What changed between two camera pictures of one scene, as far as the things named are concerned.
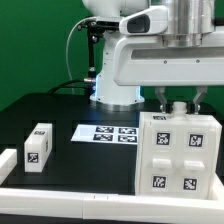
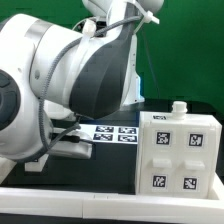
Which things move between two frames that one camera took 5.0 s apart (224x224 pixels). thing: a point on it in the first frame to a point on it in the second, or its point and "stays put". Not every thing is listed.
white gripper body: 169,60 to 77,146
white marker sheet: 106,134 stays put
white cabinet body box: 179,154 stays put
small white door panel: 194,162 stays put
